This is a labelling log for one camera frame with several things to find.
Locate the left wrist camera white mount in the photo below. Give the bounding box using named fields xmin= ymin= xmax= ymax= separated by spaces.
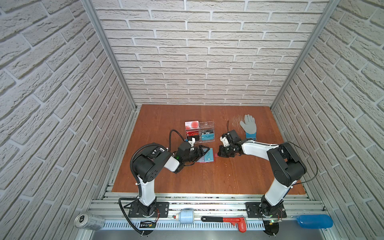
xmin=187 ymin=137 xmax=196 ymax=148

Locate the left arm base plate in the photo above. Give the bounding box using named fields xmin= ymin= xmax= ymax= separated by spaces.
xmin=128 ymin=201 xmax=170 ymax=218

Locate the teal VIP card in stand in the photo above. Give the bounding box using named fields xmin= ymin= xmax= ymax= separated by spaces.
xmin=201 ymin=133 xmax=215 ymax=142

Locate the silver drink can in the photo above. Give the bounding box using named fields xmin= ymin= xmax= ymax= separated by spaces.
xmin=74 ymin=213 xmax=105 ymax=231

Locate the clear acrylic card display stand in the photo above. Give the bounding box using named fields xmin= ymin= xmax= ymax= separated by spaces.
xmin=185 ymin=121 xmax=215 ymax=143

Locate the red VIP card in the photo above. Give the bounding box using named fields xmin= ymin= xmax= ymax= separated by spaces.
xmin=186 ymin=130 xmax=200 ymax=137

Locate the red leather card holder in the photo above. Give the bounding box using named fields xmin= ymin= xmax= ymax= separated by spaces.
xmin=195 ymin=147 xmax=215 ymax=164

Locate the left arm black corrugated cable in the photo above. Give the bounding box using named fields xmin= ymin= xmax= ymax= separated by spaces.
xmin=118 ymin=128 xmax=185 ymax=235

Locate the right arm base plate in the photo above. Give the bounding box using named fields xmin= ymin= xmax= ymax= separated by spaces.
xmin=245 ymin=202 xmax=287 ymax=219

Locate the blue plastic case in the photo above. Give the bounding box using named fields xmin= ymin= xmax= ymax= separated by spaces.
xmin=297 ymin=215 xmax=334 ymax=229

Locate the aluminium rail frame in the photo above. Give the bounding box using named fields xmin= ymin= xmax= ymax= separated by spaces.
xmin=86 ymin=192 xmax=328 ymax=232

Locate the red black pipe wrench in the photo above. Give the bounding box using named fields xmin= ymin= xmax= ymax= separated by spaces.
xmin=201 ymin=216 xmax=247 ymax=233

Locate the black logo Vip card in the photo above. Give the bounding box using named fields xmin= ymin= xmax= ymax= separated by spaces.
xmin=200 ymin=128 xmax=214 ymax=135

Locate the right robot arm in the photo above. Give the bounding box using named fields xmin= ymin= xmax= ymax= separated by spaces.
xmin=218 ymin=130 xmax=307 ymax=210

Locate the grey work glove blue cuff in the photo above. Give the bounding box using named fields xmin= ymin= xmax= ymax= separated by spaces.
xmin=240 ymin=115 xmax=257 ymax=140

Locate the red white patterned card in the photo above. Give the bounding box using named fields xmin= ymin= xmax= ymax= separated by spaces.
xmin=185 ymin=121 xmax=200 ymax=131

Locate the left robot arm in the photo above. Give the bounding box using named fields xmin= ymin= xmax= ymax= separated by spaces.
xmin=130 ymin=141 xmax=212 ymax=207

